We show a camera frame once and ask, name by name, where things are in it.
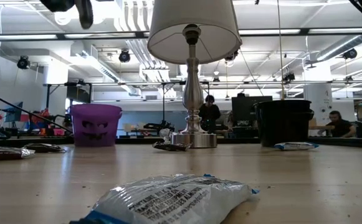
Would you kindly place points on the blue screen monitor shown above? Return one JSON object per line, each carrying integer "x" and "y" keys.
{"x": 14, "y": 112}

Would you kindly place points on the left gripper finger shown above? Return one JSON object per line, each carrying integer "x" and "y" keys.
{"x": 85, "y": 14}

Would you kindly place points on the black background robot arm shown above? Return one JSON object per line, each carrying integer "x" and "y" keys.
{"x": 159, "y": 126}

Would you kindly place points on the purple pumpkin face bucket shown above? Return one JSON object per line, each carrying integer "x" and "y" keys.
{"x": 95, "y": 116}

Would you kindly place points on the black computer monitor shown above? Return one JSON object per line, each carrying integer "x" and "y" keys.
{"x": 250, "y": 109}

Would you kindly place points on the white cylindrical tank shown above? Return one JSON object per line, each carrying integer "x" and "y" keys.
{"x": 319, "y": 104}

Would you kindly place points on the silver lamp with white shade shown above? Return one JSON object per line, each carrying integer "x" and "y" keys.
{"x": 193, "y": 31}

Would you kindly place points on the black plastic bucket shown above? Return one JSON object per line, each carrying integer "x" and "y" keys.
{"x": 283, "y": 124}

